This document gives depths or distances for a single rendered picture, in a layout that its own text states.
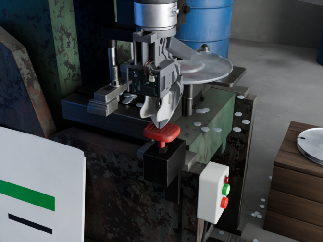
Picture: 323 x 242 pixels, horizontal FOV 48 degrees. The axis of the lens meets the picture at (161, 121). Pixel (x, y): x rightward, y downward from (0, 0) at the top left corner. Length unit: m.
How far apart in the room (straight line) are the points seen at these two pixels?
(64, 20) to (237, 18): 3.54
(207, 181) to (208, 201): 0.06
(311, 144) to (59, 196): 0.99
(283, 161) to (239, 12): 3.17
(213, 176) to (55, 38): 0.56
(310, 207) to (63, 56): 1.06
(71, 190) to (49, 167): 0.10
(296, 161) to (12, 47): 1.06
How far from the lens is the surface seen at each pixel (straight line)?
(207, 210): 0.89
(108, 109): 0.94
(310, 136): 1.63
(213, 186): 0.84
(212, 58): 1.13
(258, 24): 4.42
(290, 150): 1.54
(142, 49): 0.62
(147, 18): 0.62
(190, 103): 1.04
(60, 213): 1.17
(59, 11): 1.05
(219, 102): 1.16
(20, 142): 1.17
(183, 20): 1.06
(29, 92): 1.08
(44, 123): 1.11
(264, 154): 2.15
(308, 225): 1.59
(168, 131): 0.74
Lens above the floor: 1.12
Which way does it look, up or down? 28 degrees down
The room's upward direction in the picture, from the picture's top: straight up
